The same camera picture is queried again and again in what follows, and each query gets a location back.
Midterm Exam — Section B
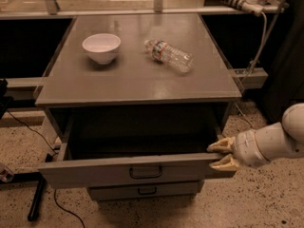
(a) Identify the black metal floor bar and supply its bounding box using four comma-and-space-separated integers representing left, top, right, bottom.
28, 174, 47, 222

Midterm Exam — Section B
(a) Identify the grey bottom drawer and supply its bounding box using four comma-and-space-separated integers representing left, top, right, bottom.
87, 180, 203, 201

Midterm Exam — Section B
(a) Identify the metal frame rail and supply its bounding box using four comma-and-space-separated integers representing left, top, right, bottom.
5, 67, 268, 101

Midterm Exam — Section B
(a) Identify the grey drawer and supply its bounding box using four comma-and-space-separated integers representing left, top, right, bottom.
40, 112, 222, 188
87, 180, 203, 201

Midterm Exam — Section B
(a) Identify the black floor cable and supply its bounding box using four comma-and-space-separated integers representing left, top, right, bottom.
6, 109, 86, 228

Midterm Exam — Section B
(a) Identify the clear plastic water bottle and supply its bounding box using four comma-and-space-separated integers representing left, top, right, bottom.
144, 39, 194, 74

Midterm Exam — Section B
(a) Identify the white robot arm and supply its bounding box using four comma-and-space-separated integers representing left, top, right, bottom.
207, 103, 304, 171

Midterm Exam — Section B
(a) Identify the grey drawer cabinet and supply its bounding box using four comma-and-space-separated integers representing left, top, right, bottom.
33, 12, 243, 202

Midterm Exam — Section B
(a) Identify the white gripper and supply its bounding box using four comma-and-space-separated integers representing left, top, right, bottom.
207, 130, 269, 171

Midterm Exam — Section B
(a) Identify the white power cable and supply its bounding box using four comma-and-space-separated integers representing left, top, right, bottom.
240, 10, 269, 81

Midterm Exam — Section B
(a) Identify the grey top drawer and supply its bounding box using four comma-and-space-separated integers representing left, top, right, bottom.
40, 112, 222, 188

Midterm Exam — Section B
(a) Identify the dark cabinet at right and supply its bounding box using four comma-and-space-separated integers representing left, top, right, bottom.
259, 0, 304, 123

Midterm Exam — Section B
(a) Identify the black device at left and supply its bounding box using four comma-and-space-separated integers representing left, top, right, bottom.
0, 79, 13, 119

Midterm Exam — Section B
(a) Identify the white power strip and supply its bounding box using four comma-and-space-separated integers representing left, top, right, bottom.
219, 0, 263, 16

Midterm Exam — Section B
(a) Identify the white ceramic bowl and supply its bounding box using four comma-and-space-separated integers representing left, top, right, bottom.
82, 33, 122, 65

